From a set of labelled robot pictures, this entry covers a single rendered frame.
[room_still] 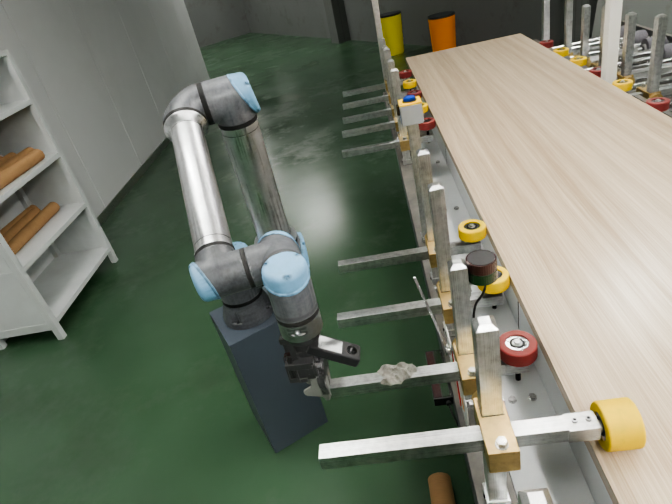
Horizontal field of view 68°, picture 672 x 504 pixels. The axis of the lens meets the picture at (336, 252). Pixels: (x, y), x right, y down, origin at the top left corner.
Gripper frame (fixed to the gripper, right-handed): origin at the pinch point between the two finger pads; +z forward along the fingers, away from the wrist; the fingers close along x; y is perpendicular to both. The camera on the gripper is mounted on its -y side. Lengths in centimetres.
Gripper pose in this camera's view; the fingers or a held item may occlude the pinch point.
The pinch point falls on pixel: (330, 394)
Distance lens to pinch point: 119.8
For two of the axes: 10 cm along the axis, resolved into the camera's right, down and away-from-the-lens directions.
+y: -9.8, 1.5, 1.2
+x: -0.2, 5.3, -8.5
